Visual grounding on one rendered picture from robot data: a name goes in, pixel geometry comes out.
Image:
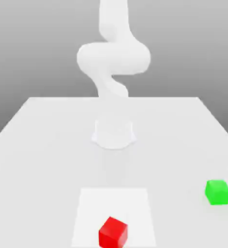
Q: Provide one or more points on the small red cube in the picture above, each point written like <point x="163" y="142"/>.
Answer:
<point x="112" y="233"/>

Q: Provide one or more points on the small green cube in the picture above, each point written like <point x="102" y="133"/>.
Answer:
<point x="218" y="192"/>

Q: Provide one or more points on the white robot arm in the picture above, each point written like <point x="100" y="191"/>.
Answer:
<point x="113" y="58"/>

